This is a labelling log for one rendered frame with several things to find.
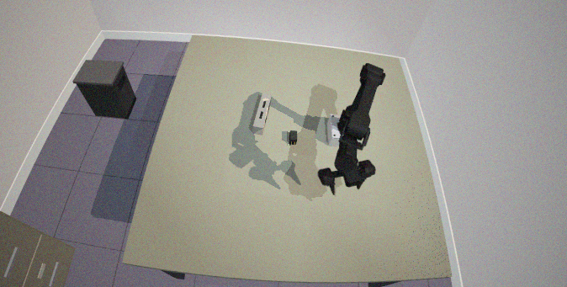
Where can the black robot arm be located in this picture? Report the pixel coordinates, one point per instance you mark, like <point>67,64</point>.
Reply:
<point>353,125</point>

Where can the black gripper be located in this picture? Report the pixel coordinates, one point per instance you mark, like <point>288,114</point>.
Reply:
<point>327,177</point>

